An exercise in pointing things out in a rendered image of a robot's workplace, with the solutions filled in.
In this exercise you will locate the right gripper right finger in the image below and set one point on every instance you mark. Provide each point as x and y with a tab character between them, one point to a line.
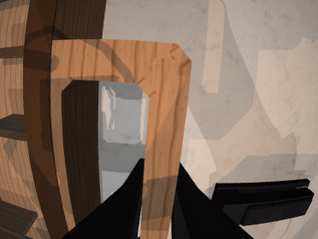
203	218

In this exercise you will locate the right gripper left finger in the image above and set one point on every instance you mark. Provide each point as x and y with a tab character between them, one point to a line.
114	218

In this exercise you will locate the wooden maze board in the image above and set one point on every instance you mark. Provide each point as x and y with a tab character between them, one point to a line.
64	55

